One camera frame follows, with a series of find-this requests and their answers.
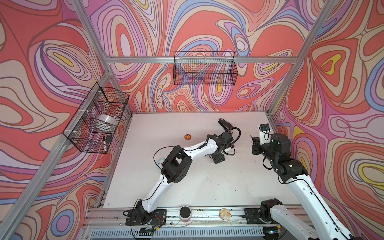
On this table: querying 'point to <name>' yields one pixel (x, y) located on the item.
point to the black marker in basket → (104, 144)
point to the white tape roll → (107, 122)
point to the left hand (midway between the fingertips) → (217, 153)
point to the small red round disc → (187, 136)
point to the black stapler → (225, 125)
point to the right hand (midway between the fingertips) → (254, 141)
